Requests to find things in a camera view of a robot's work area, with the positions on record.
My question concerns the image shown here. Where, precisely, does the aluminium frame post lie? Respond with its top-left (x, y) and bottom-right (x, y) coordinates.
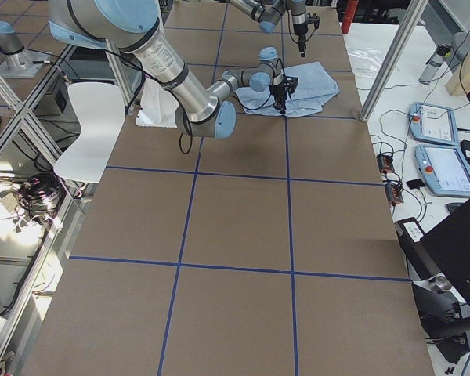
top-left (359, 0), bottom-right (428, 122)

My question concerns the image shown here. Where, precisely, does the lower teach pendant tablet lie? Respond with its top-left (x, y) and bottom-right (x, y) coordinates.
top-left (414, 144), bottom-right (470, 198)

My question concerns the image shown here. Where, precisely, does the white central pedestal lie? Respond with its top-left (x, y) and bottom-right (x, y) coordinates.
top-left (136, 78), bottom-right (179, 128)

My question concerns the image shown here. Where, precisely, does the white chair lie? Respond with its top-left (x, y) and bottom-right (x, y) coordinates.
top-left (54, 82), bottom-right (125, 183)

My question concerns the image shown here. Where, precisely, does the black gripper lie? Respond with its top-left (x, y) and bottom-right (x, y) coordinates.
top-left (291, 13), bottom-right (320, 58)
top-left (269, 76), bottom-right (298, 114)

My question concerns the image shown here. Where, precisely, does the teach pendant tablet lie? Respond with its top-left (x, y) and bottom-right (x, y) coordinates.
top-left (409, 102), bottom-right (459, 146)
top-left (414, 144), bottom-right (470, 198)

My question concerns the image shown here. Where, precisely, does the black cable bundle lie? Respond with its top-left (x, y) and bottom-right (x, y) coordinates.
top-left (11, 172), bottom-right (70, 232)

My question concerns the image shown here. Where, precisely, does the upper teach pendant tablet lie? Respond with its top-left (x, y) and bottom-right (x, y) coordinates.
top-left (409, 102), bottom-right (459, 146)

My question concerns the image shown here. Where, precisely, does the clear water bottle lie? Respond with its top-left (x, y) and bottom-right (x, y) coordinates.
top-left (418, 44), bottom-right (451, 85)

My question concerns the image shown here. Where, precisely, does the clear plastic bag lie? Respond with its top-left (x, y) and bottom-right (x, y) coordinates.
top-left (347, 47), bottom-right (385, 91)

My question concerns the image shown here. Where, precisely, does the black computer mouse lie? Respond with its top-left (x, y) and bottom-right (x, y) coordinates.
top-left (445, 202), bottom-right (462, 214)

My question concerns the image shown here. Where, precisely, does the red cylinder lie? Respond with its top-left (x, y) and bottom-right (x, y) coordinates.
top-left (341, 0), bottom-right (359, 34)

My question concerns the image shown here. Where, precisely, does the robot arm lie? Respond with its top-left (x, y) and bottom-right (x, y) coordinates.
top-left (222, 0), bottom-right (320, 58)
top-left (49, 1), bottom-right (298, 139)

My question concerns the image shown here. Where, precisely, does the light blue button shirt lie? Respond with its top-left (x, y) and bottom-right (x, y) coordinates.
top-left (236, 62), bottom-right (340, 118)

